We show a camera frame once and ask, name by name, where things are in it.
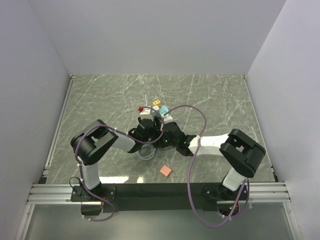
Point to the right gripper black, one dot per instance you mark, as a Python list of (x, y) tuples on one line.
[(160, 144)]

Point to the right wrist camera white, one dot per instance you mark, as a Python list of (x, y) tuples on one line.
[(167, 118)]

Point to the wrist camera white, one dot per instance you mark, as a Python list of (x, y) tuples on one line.
[(145, 112), (167, 118)]

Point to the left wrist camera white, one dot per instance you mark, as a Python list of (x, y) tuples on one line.
[(145, 112)]

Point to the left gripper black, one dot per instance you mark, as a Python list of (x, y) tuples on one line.
[(140, 120)]

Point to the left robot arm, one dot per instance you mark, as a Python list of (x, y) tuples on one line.
[(91, 144)]

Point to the white charger plug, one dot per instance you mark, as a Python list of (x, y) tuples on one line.
[(156, 108)]

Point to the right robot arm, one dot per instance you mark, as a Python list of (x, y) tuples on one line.
[(241, 152)]

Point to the yellow charger plug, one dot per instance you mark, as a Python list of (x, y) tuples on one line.
[(157, 103)]

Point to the teal usb charger plug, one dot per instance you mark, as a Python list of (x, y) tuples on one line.
[(163, 110)]

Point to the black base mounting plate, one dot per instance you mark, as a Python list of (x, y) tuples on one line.
[(160, 196)]

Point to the pink charger plug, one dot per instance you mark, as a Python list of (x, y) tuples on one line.
[(165, 171)]

